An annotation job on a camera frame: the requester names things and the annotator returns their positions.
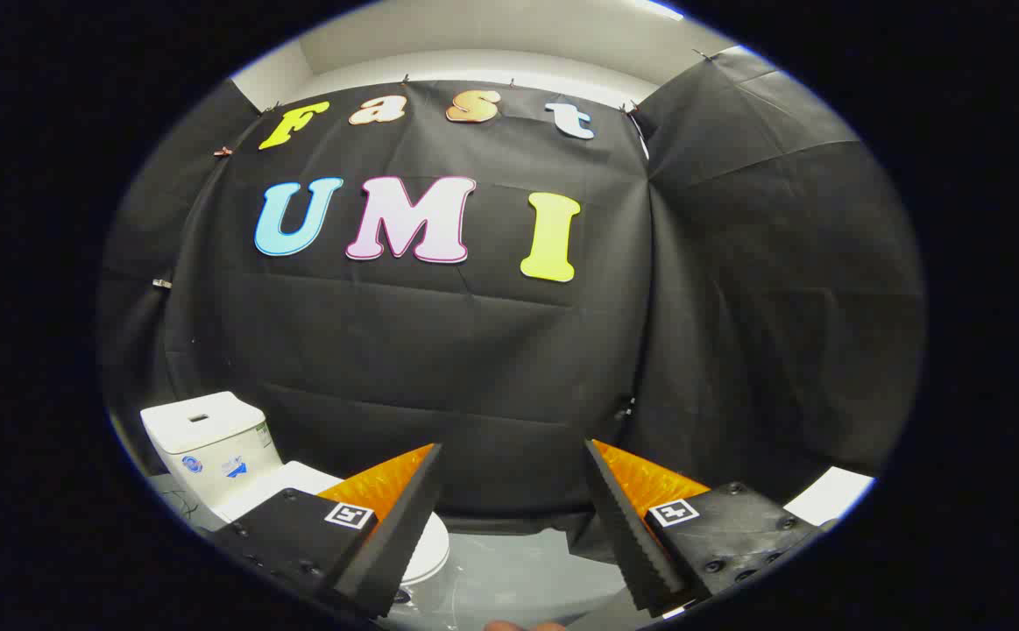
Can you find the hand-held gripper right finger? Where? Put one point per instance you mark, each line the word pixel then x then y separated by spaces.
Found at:
pixel 627 535

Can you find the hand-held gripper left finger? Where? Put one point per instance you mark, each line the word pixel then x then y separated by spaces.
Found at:
pixel 404 535

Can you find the white toilet lid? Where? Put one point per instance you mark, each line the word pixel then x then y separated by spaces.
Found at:
pixel 290 484

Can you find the black backdrop cloth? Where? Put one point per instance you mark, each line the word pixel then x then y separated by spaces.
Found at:
pixel 474 350

